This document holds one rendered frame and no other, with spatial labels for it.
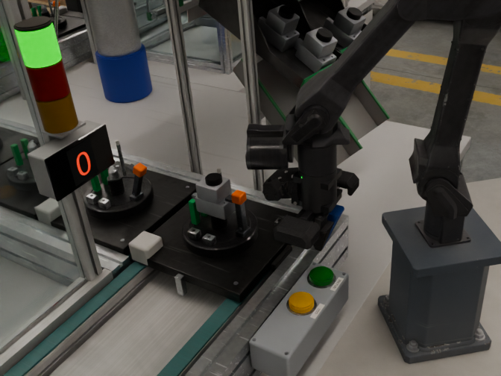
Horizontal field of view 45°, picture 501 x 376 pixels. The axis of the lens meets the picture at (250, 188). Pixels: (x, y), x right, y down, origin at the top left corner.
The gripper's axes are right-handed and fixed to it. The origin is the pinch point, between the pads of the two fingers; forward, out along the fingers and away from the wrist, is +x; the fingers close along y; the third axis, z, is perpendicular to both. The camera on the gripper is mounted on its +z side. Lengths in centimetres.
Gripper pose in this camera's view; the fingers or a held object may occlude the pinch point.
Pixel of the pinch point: (318, 232)
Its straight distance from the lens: 96.7
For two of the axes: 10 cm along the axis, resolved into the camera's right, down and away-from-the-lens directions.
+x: 0.8, 8.4, 5.4
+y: -5.1, 5.0, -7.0
